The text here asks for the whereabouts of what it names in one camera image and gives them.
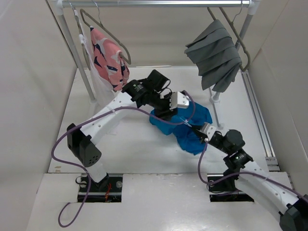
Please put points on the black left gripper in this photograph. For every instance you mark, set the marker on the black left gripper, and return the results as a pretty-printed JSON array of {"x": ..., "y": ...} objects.
[{"x": 166, "y": 113}]

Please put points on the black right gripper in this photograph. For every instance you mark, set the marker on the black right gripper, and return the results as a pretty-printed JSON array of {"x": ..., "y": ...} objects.
[{"x": 198, "y": 133}]

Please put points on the blue t shirt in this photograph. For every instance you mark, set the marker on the blue t shirt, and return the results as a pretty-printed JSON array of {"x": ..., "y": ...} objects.
[{"x": 186, "y": 138}]

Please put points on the light blue wire hanger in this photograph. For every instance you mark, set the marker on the light blue wire hanger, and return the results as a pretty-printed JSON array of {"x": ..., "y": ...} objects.
[{"x": 185, "y": 121}]

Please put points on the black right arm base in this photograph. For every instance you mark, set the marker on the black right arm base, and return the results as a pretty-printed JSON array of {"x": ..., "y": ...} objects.
[{"x": 225, "y": 191}]

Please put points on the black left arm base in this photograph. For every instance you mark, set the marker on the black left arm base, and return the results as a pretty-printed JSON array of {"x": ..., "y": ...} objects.
[{"x": 111, "y": 192}]

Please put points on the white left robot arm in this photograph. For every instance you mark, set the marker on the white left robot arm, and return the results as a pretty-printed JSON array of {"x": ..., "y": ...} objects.
[{"x": 136, "y": 93}]

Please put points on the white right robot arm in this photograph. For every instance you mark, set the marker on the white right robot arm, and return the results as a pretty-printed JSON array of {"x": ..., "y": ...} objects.
[{"x": 286, "y": 205}]

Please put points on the grey hanger under grey garment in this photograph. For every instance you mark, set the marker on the grey hanger under grey garment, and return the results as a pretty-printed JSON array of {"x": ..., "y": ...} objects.
[{"x": 239, "y": 40}]

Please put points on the white hanging garment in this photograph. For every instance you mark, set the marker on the white hanging garment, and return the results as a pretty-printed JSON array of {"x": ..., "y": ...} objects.
[{"x": 103, "y": 89}]

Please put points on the pink patterned garment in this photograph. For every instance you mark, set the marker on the pink patterned garment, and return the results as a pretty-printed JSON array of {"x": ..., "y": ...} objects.
[{"x": 107, "y": 60}]

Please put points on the grey hanging garment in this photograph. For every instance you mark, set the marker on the grey hanging garment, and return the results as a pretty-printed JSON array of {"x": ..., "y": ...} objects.
[{"x": 216, "y": 57}]

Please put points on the white clothes rack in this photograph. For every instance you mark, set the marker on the white clothes rack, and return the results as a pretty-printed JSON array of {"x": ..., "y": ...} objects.
[{"x": 59, "y": 6}]

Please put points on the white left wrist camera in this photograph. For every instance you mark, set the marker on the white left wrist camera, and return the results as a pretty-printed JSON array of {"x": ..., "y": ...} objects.
[{"x": 178, "y": 100}]

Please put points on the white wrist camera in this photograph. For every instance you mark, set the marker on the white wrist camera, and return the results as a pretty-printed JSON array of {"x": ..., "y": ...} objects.
[
  {"x": 208, "y": 130},
  {"x": 178, "y": 100}
]

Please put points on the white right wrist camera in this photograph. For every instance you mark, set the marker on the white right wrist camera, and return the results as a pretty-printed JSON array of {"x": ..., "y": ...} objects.
[{"x": 208, "y": 130}]

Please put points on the aluminium rail right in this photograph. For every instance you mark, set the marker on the aluminium rail right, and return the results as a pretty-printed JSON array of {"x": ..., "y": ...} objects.
[{"x": 270, "y": 156}]

